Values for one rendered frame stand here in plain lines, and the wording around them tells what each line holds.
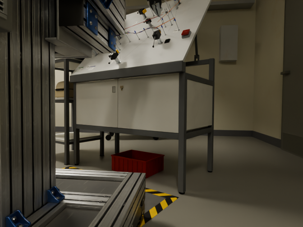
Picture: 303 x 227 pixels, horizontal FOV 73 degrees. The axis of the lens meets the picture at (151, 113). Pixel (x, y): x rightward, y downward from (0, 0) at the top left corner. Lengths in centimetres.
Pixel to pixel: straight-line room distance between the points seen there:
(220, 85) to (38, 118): 389
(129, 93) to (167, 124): 41
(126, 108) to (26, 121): 100
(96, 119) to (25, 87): 119
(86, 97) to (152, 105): 74
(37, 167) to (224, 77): 397
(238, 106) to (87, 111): 319
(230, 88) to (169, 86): 308
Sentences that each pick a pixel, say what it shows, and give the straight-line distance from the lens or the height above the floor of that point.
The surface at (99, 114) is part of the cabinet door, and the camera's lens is 185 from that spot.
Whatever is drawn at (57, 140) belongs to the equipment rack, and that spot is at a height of 23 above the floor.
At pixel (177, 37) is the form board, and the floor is 109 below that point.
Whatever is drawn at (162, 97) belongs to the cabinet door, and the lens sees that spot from 143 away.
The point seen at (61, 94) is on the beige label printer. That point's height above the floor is 69.
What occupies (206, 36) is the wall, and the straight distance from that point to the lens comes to 453.
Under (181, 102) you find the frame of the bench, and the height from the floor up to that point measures 61.
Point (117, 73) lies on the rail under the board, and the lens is 165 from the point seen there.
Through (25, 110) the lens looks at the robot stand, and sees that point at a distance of 74.
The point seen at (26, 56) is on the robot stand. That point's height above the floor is 73.
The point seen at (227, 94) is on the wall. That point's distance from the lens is 439.
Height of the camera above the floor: 58
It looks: 2 degrees down
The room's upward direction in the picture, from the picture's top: straight up
